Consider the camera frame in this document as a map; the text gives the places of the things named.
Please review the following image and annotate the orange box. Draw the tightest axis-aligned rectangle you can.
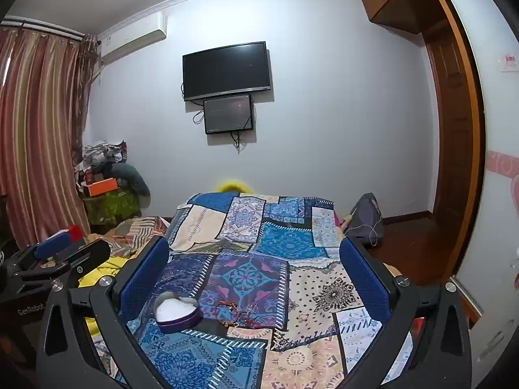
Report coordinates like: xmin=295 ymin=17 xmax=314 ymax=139
xmin=83 ymin=177 xmax=120 ymax=198

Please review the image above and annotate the green cloth covered box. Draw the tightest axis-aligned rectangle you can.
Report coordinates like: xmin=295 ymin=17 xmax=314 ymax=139
xmin=83 ymin=188 xmax=142 ymax=228

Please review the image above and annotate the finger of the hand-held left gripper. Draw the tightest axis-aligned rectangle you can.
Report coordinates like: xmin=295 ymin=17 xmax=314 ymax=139
xmin=7 ymin=232 xmax=74 ymax=271
xmin=14 ymin=238 xmax=111 ymax=293

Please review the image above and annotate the white air conditioner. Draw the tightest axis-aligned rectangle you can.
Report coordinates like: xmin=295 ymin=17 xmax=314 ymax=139
xmin=98 ymin=12 xmax=168 ymax=65

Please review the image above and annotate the striped brown blanket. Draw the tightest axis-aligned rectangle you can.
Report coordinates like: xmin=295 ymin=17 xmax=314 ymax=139
xmin=87 ymin=216 xmax=173 ymax=260

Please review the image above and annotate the pile of clothes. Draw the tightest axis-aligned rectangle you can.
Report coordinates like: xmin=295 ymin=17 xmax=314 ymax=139
xmin=74 ymin=141 xmax=128 ymax=179

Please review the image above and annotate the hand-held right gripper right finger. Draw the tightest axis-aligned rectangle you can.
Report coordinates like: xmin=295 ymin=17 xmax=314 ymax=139
xmin=338 ymin=237 xmax=473 ymax=389

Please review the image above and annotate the grey bag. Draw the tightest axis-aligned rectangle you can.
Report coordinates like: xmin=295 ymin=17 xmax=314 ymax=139
xmin=344 ymin=192 xmax=386 ymax=248

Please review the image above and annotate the small black monitor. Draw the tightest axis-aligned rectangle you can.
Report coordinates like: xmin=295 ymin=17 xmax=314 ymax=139
xmin=203 ymin=94 xmax=255 ymax=135

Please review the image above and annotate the yellow round object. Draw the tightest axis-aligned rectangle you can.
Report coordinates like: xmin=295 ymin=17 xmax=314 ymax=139
xmin=216 ymin=178 xmax=249 ymax=194

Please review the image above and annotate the brown wooden door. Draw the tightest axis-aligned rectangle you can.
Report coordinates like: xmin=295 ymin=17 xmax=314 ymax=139
xmin=424 ymin=20 xmax=476 ymax=231

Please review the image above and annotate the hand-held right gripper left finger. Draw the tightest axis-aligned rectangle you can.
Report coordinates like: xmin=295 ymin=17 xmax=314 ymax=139
xmin=36 ymin=235 xmax=179 ymax=389

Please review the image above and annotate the yellow fleece blanket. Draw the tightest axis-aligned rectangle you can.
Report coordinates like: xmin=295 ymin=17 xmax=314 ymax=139
xmin=77 ymin=251 xmax=134 ymax=337

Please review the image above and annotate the large black television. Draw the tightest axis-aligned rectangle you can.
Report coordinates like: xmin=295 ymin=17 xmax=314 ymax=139
xmin=182 ymin=41 xmax=272 ymax=102

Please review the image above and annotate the patchwork printed blanket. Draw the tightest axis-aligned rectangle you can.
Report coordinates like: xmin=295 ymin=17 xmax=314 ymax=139
xmin=95 ymin=191 xmax=414 ymax=389

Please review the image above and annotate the purple heart-shaped tin box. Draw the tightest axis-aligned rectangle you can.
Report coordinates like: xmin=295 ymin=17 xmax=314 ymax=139
xmin=154 ymin=290 xmax=201 ymax=335

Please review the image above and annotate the white wardrobe sliding door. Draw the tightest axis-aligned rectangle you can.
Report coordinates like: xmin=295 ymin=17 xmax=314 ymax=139
xmin=430 ymin=0 xmax=519 ymax=373

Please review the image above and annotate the dark curtain rod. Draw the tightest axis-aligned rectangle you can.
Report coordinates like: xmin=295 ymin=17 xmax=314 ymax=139
xmin=0 ymin=16 xmax=100 ymax=44

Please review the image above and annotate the striped red curtain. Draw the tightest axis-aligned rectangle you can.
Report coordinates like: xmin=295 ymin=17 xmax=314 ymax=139
xmin=0 ymin=24 xmax=100 ymax=252

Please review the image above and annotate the red string bracelet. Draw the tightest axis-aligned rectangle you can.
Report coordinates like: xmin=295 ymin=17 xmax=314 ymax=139
xmin=233 ymin=310 xmax=255 ymax=330

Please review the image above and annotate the white cable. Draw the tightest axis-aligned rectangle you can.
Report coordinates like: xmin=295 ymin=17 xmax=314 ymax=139
xmin=351 ymin=206 xmax=384 ymax=248

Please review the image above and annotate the red and gold jewellery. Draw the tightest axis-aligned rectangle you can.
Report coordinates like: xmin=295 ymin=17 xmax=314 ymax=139
xmin=214 ymin=300 xmax=241 ymax=327

